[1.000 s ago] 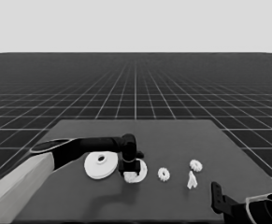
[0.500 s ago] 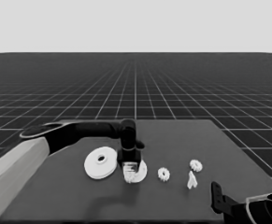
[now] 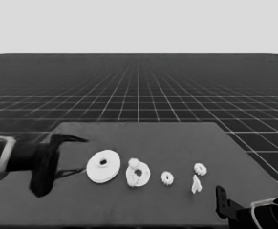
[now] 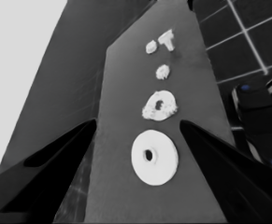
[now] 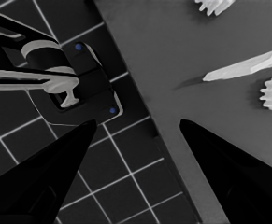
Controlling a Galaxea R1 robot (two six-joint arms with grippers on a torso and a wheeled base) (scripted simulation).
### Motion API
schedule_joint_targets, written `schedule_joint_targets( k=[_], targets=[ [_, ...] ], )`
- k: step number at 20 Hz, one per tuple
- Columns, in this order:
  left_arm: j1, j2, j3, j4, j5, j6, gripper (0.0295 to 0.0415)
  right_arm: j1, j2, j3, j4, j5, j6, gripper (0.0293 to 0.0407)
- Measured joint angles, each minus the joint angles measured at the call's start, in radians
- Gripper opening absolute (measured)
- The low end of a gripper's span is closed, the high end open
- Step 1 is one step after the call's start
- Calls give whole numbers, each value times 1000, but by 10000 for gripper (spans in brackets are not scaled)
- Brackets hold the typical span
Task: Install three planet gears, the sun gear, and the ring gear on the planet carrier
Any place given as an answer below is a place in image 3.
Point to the white round carrier with pins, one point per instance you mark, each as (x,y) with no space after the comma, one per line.
(146,173)

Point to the small white T-shaped piece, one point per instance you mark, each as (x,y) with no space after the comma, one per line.
(196,187)

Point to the small white toothed gear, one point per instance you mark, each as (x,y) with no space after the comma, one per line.
(204,169)
(136,163)
(171,178)
(134,183)

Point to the large thick white disc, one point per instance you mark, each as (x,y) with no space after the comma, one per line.
(97,173)

